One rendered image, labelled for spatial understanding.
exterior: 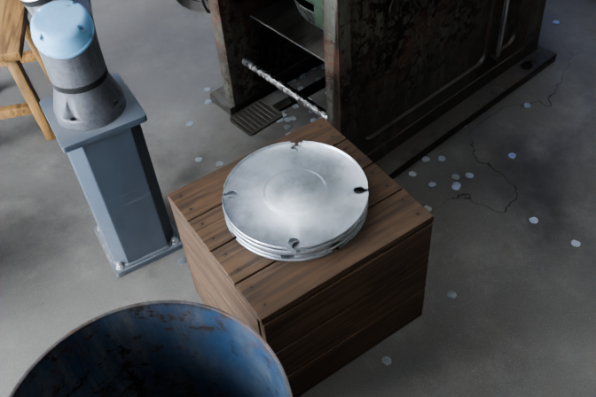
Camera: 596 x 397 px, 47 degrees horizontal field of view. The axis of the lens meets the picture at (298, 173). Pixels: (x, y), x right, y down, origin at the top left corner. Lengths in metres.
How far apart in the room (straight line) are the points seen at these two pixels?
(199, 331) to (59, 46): 0.61
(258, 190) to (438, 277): 0.56
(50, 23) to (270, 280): 0.65
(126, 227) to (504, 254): 0.93
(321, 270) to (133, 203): 0.56
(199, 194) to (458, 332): 0.66
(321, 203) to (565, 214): 0.79
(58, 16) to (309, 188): 0.59
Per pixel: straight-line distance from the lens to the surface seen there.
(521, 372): 1.60
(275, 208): 1.31
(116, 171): 1.56
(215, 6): 1.94
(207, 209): 1.39
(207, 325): 1.13
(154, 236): 1.75
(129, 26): 2.66
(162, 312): 1.13
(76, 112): 1.47
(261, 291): 1.25
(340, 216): 1.30
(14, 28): 2.15
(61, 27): 1.40
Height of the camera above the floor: 1.37
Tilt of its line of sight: 45 degrees down
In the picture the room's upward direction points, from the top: 5 degrees counter-clockwise
